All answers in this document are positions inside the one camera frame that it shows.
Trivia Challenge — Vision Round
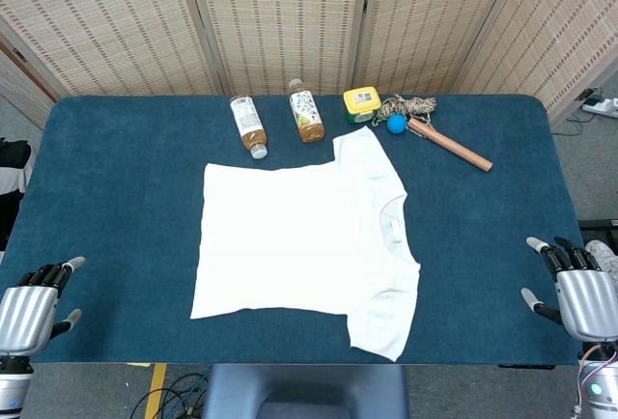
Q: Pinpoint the white sneaker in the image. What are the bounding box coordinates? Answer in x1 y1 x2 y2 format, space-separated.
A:
585 238 618 275

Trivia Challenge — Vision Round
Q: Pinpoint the black metal floor bar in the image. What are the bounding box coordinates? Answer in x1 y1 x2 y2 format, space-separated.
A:
577 218 618 233

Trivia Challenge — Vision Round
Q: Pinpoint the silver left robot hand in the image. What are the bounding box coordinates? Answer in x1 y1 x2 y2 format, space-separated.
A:
0 256 87 358

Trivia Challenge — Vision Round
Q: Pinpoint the white power strip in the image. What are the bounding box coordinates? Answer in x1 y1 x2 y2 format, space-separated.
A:
581 97 618 119

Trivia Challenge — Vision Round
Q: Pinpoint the blue carpet table cover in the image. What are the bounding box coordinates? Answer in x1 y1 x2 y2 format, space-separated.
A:
0 94 613 366

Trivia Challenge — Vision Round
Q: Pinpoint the tea bottle with white label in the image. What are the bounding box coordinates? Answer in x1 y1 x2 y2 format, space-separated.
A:
229 95 269 160

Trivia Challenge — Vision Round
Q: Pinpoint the wooden stick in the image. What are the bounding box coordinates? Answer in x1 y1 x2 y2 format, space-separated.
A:
407 117 494 173

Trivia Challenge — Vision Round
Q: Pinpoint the blue-grey padded seat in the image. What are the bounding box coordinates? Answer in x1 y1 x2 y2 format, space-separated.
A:
201 364 410 419

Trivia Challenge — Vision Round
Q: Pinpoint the braided rope bundle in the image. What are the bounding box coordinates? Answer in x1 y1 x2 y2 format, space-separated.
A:
371 94 438 128

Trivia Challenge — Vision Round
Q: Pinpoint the black and white bag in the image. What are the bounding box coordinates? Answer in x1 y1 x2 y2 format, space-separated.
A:
0 137 36 251

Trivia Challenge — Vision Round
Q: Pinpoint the woven folding screen panel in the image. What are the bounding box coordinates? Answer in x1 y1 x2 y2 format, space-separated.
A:
0 40 57 128
0 0 221 97
351 0 520 96
456 0 618 124
183 0 373 96

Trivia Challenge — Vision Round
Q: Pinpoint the tea bottle with colourful label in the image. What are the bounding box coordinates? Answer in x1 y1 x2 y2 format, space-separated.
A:
288 78 326 144

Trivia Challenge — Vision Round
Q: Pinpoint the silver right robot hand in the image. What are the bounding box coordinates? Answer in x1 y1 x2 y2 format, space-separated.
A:
520 236 618 343

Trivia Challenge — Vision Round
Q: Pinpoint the floor cable bundle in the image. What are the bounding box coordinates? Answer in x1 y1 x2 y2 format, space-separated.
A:
128 373 210 419

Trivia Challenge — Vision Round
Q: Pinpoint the green container with yellow lid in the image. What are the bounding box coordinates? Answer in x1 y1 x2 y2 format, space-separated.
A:
343 86 383 126

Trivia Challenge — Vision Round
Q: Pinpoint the white T-shirt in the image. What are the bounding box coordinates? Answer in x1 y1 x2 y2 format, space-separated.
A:
188 125 422 362

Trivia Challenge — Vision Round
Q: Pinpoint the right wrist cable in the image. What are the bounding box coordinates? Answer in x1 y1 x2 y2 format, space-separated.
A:
574 344 604 419

